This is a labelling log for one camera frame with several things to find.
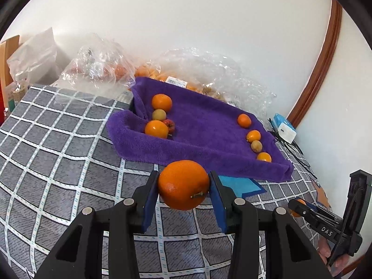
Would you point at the purple towel covered tray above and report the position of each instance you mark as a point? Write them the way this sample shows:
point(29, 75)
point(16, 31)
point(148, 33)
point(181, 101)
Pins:
point(203, 128)

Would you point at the yellow-green plum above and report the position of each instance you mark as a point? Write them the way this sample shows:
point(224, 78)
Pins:
point(159, 114)

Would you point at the brown wooden door frame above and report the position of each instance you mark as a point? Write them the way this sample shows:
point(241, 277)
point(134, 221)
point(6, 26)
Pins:
point(325, 64)

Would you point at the clear plastic bag of oranges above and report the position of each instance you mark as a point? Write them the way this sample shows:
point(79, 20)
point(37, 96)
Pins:
point(209, 66)

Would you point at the crumpled clear plastic bag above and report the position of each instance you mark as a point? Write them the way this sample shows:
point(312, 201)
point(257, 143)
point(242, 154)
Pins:
point(93, 64)

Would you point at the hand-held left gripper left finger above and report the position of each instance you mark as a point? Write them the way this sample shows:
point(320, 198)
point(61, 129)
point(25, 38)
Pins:
point(149, 201)

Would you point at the blue and white tissue pack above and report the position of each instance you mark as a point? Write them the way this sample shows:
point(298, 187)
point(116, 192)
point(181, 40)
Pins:
point(286, 128)

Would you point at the smooth orange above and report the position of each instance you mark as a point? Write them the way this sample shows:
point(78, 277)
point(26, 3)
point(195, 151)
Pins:
point(295, 213)
point(264, 157)
point(156, 129)
point(253, 136)

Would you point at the large mandarin with stem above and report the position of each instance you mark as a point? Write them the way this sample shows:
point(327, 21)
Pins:
point(181, 187)

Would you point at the grey checked bedsheet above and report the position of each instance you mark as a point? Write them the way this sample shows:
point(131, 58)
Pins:
point(58, 151)

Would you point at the yellow plum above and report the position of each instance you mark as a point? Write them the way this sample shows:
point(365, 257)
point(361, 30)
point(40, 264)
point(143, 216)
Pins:
point(256, 146)

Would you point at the cardboard box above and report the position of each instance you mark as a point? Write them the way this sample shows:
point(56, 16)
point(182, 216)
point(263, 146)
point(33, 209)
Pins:
point(10, 52)

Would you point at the small red hawthorn berry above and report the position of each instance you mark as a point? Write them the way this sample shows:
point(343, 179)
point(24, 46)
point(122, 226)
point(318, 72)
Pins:
point(170, 125)

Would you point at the white plastic bag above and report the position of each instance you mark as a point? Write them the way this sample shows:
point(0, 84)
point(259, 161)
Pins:
point(35, 55)

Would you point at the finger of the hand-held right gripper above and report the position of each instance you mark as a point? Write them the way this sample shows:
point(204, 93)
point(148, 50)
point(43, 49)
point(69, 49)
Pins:
point(311, 210)

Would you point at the person's right hand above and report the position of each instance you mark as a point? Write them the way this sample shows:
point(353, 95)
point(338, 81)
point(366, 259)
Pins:
point(324, 251)

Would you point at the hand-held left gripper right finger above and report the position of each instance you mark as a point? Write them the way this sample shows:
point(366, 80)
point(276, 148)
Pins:
point(218, 204)

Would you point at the small mandarin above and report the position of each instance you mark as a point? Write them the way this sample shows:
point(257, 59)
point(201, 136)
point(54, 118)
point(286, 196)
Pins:
point(244, 120)
point(162, 102)

